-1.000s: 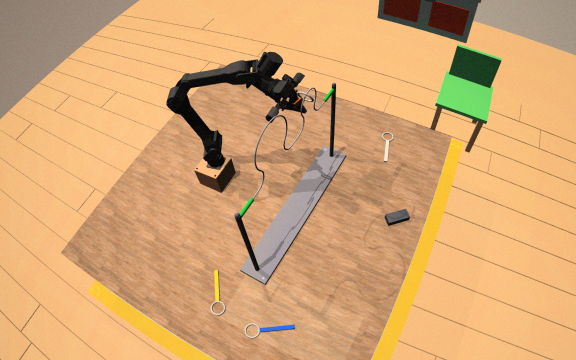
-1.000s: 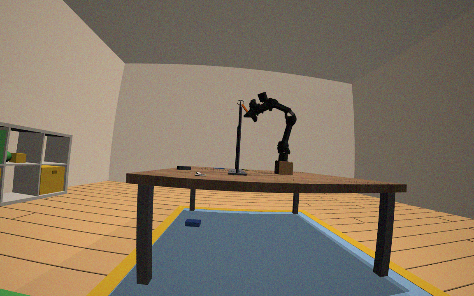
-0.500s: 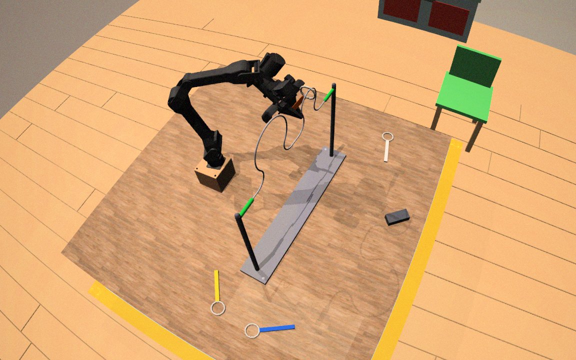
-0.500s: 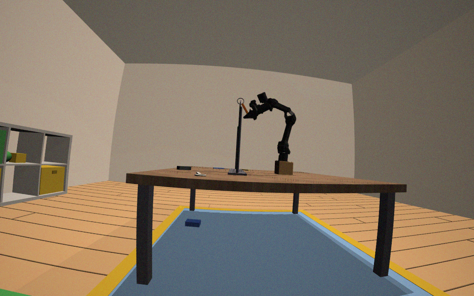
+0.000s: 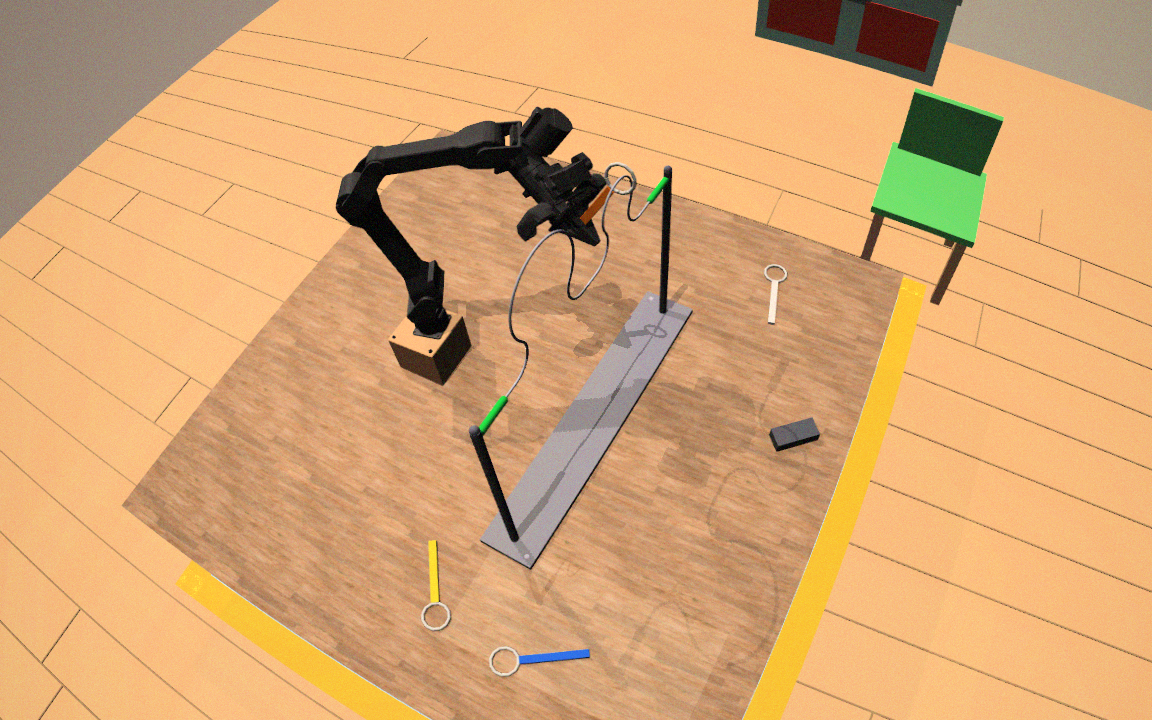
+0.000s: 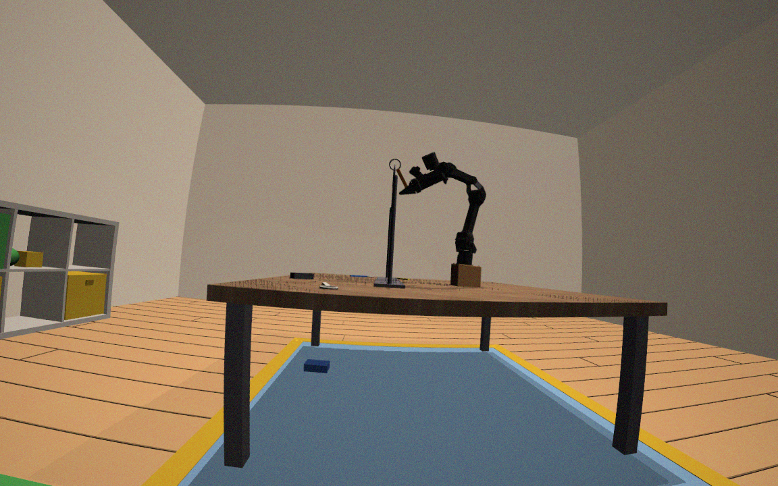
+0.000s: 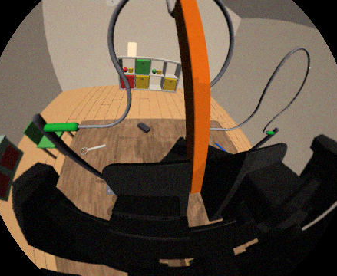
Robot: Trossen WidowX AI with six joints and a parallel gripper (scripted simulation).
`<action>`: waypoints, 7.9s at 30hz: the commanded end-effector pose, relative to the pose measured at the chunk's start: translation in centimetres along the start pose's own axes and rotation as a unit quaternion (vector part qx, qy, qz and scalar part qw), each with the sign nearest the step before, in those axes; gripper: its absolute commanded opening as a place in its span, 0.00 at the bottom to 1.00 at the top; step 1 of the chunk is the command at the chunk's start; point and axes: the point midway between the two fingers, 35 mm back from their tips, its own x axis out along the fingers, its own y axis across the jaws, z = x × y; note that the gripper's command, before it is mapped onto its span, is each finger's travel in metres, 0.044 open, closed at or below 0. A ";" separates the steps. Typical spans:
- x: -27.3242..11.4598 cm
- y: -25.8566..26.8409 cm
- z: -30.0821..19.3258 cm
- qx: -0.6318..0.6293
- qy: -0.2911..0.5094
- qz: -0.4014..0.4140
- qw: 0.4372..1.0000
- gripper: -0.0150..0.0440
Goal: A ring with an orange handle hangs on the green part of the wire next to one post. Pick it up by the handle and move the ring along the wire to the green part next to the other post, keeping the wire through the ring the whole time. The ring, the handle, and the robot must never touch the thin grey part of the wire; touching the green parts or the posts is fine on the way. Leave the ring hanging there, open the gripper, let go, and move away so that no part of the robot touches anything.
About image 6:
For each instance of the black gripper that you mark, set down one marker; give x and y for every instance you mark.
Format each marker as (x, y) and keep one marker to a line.
(418, 185)

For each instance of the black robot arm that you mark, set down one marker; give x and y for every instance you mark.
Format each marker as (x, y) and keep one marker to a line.
(441, 172)

